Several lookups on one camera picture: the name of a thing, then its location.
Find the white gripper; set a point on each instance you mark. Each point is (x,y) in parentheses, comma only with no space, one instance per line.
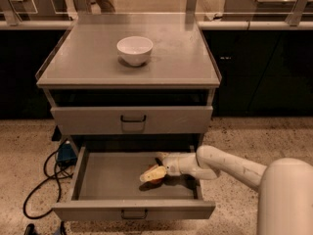
(173,165)

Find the red apple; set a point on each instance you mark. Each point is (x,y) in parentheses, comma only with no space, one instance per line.
(156,180)

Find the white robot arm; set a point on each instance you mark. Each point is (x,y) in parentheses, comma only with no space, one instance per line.
(284,187)

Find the open grey lower drawer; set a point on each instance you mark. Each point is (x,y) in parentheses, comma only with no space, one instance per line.
(107,186)

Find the grey metal drawer cabinet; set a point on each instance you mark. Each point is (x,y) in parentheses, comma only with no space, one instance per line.
(86,71)

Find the closed grey upper drawer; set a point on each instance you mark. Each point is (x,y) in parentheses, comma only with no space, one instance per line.
(131,120)

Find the blue power box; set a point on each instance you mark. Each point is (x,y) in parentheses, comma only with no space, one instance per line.
(66,154)

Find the white ceramic bowl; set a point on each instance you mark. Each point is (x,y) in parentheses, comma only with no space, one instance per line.
(135,50)

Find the black wheel bottom left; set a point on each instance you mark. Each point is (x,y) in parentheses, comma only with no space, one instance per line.
(30,230)

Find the grey cabinet background left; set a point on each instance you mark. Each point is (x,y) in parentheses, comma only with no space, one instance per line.
(36,10)

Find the clear acrylic barrier panel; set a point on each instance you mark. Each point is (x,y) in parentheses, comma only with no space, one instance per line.
(202,10)

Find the white horizontal rail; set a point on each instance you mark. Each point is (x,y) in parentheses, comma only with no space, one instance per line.
(214,25)

